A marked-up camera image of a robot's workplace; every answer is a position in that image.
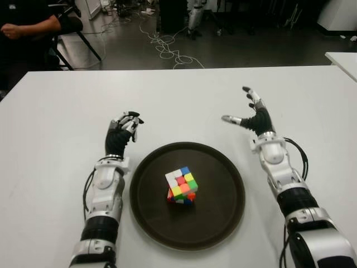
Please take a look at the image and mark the tangled white floor cable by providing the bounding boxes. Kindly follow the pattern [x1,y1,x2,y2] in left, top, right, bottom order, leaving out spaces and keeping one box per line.
[138,16,206,70]

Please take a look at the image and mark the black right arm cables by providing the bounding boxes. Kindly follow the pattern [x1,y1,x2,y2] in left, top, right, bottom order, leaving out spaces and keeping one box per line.
[283,136,310,181]

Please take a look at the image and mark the person's bare forearm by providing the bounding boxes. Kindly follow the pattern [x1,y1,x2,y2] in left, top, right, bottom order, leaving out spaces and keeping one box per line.
[1,19,61,40]

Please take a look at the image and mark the black metal chair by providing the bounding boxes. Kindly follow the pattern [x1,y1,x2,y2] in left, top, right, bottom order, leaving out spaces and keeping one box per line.
[47,0,103,70]

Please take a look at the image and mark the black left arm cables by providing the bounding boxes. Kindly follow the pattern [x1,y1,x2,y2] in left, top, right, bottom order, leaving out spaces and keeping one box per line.
[83,170,97,213]

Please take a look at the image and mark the person's black clothed body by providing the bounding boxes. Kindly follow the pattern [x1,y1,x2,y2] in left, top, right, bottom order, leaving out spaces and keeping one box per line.
[0,0,84,93]

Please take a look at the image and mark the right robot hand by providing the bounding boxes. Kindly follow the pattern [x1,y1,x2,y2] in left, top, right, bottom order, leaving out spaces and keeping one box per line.
[221,86,276,137]

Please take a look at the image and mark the grey folded metal stand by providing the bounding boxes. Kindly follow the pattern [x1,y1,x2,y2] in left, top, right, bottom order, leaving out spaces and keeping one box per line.
[284,0,303,30]

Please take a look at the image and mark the dark brown round plate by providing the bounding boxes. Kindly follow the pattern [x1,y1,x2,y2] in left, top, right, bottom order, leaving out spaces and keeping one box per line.
[129,141,246,251]

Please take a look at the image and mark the black tall cabinet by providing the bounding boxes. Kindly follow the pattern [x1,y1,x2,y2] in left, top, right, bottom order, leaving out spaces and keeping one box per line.
[158,0,190,34]

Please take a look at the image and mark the multicoloured Rubik's cube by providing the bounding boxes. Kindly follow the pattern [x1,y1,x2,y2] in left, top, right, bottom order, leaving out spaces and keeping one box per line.
[164,166,199,206]

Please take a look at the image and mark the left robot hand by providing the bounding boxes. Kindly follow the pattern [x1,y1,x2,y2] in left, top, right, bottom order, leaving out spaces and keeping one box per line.
[104,111,145,159]

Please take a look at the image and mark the white framed panel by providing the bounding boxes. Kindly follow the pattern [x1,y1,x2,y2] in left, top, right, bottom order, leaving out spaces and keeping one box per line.
[83,0,118,20]

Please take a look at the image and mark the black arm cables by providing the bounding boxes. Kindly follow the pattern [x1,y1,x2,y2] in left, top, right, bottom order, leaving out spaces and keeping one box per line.
[83,170,97,213]
[283,136,310,181]

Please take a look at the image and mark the white cabinet with dark base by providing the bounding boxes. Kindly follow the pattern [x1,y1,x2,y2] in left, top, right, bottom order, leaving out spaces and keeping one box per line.
[317,0,357,36]

